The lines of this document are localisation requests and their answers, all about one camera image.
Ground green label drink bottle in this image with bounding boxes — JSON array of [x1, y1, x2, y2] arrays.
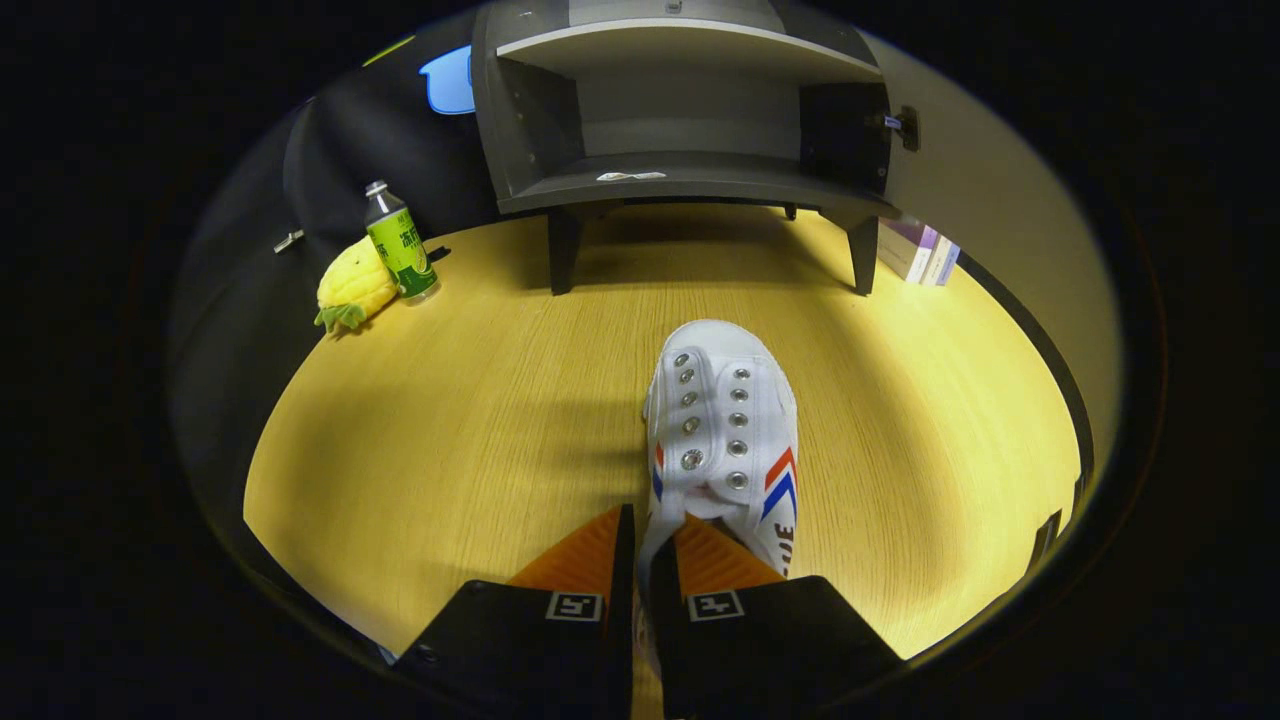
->
[[364, 180, 439, 304]]

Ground grey shoe cabinet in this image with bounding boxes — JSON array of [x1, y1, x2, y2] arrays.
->
[[470, 0, 901, 296]]

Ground white canvas shoe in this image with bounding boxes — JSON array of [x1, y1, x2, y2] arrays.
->
[[637, 320, 799, 681]]

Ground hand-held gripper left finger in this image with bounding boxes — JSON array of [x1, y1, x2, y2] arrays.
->
[[395, 503, 638, 720]]

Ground yellow pineapple plush toy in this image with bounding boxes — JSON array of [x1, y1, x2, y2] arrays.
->
[[315, 235, 399, 334]]

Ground black backdrop cloth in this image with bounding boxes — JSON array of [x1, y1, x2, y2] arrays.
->
[[170, 10, 501, 561]]

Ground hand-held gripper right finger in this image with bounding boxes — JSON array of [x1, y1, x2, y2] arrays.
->
[[650, 513, 906, 720]]

